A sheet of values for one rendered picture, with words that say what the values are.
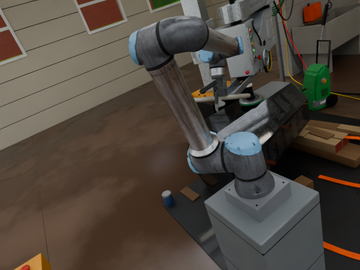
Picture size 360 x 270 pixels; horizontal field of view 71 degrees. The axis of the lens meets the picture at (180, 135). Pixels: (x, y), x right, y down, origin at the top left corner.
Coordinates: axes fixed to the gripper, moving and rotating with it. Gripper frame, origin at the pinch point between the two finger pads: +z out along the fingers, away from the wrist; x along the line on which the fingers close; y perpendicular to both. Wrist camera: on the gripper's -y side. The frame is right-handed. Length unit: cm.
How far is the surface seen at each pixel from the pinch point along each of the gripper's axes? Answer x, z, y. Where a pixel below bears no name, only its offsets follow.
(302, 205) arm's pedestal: -44, 44, 34
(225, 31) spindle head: 60, -59, 15
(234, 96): 1.3, -7.2, 11.4
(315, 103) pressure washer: 200, 13, 141
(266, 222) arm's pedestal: -48, 48, 16
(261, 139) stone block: 60, 31, 39
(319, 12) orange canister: 339, -138, 206
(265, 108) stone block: 81, 7, 48
